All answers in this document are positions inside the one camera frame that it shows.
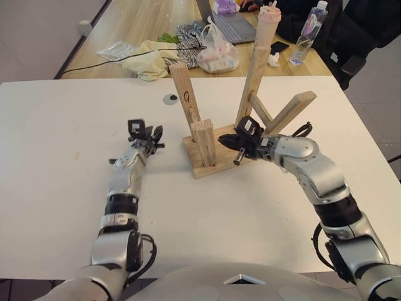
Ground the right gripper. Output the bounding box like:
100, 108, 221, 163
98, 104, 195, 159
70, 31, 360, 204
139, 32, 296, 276
233, 134, 278, 165

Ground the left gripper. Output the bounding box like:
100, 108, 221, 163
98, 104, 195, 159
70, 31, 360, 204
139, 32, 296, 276
127, 124, 166, 157

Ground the wooden seat board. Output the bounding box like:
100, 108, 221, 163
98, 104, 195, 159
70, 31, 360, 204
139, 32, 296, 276
182, 123, 261, 180

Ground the wooden cross bar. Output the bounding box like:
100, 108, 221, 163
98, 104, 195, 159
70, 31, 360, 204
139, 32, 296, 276
248, 93, 274, 125

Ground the wooden leg with pen mark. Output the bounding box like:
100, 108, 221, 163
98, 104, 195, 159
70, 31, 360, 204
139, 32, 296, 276
169, 65, 202, 126

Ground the short wooden leg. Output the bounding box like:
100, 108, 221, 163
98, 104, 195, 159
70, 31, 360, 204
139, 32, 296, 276
190, 118, 217, 167

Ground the tall wooden leg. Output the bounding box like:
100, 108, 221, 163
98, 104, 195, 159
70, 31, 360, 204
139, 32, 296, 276
234, 46, 272, 127

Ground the pale yellow cloth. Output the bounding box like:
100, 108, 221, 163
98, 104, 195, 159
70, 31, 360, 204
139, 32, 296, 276
121, 40, 170, 82

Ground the clear plastic wrapper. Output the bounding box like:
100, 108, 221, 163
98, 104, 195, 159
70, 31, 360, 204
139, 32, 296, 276
95, 40, 138, 64

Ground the zebra striped cloth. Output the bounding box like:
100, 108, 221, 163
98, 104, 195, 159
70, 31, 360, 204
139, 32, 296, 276
174, 21, 208, 70

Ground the green cloth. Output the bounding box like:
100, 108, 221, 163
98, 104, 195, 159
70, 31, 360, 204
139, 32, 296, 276
156, 31, 180, 45

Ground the clear plastic bag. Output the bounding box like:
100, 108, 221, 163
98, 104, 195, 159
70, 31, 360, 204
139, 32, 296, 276
195, 24, 241, 75

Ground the black phone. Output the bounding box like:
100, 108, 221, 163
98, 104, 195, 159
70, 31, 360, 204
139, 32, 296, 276
269, 40, 291, 56

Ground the pink drink cup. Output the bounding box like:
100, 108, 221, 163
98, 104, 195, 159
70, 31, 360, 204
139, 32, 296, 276
254, 1, 283, 50

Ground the grey laptop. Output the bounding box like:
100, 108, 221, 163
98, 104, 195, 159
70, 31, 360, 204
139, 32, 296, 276
196, 0, 258, 45

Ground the clear plastic bottle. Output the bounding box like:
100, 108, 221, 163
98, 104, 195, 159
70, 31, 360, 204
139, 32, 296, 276
289, 0, 328, 66

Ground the person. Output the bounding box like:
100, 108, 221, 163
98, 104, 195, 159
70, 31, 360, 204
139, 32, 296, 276
239, 0, 345, 45

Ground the robot body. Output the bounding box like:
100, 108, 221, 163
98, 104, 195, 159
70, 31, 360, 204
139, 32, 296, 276
117, 261, 361, 301

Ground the tissue pack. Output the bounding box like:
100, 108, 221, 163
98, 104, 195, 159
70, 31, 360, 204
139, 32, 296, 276
212, 0, 239, 16

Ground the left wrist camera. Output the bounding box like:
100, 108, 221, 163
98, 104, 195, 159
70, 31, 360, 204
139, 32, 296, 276
127, 119, 148, 139

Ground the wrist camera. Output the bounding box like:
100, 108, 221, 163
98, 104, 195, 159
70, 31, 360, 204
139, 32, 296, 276
127, 119, 148, 139
234, 115, 264, 139

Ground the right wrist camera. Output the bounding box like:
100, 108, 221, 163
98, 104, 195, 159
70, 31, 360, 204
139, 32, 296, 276
234, 115, 264, 139

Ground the thin black desk cable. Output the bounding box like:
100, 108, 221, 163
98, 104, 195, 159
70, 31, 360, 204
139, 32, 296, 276
60, 45, 208, 79

